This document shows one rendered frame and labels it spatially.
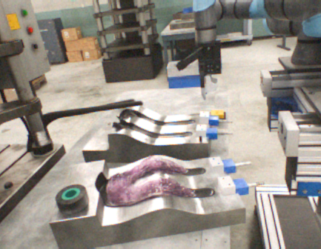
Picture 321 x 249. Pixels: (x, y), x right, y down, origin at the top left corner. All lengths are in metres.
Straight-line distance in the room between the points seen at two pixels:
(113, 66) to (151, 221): 4.53
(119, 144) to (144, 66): 4.00
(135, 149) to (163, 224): 0.39
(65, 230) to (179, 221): 0.29
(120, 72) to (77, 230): 4.50
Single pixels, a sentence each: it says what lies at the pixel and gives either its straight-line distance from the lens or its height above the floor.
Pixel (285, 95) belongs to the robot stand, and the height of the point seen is 0.91.
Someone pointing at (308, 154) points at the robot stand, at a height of 0.91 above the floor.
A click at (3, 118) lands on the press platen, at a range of 1.28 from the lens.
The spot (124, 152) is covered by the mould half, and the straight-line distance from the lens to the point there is 1.09.
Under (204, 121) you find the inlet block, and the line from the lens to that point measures 1.13.
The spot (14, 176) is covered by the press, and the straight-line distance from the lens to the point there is 1.31.
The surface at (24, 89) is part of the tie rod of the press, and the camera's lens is 1.30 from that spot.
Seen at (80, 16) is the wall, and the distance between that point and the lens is 8.08.
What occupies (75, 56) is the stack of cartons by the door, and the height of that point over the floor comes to 0.14.
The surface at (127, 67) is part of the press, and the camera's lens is 5.10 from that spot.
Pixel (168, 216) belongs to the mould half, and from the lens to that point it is 0.76.
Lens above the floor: 1.39
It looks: 25 degrees down
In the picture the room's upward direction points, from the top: 8 degrees counter-clockwise
